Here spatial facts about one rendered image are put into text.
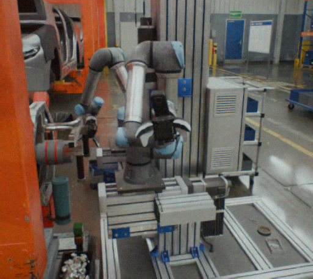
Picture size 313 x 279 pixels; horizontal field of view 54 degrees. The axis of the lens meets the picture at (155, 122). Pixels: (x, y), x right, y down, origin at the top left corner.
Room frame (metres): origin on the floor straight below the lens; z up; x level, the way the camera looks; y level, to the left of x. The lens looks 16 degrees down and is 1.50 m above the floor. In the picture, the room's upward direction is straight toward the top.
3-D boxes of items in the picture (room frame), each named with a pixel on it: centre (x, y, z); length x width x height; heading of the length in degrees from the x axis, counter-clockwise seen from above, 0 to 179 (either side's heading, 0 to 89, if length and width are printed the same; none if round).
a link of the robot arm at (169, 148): (1.10, -0.02, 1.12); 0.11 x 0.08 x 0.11; 87
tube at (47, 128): (1.53, 0.51, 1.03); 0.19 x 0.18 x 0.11; 98
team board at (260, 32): (10.92, -3.54, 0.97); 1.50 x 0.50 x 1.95; 11
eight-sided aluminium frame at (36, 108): (1.62, 0.65, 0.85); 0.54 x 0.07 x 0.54; 8
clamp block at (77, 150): (1.47, 0.42, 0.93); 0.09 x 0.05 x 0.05; 98
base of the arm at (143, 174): (1.37, 0.08, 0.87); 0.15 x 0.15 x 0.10
